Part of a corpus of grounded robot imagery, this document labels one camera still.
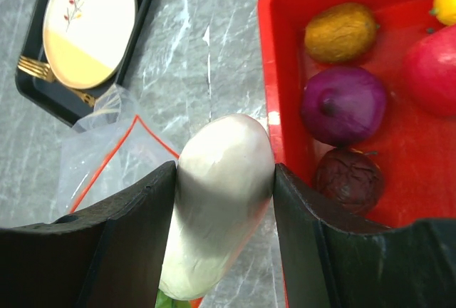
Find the red apple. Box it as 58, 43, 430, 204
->
404, 26, 455, 117

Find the yellow lemon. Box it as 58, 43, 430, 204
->
430, 0, 456, 26

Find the dark maroon passion fruit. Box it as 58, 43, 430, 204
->
312, 148, 385, 215

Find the purple onion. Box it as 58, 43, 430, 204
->
300, 66, 388, 147

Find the red plastic bin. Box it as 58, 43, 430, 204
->
258, 0, 455, 228

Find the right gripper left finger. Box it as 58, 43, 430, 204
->
1, 161, 176, 307

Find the dark green tray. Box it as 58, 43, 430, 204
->
15, 0, 152, 126

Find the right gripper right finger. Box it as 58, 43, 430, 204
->
273, 163, 455, 307

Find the cream and orange plate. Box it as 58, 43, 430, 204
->
43, 0, 137, 89

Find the clear zip bag orange zipper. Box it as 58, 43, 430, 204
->
56, 85, 179, 215

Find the gold fork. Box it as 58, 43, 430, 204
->
17, 55, 95, 108

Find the brown kiwi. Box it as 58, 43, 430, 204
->
304, 2, 378, 63

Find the white radish with leaves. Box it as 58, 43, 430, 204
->
159, 113, 275, 301

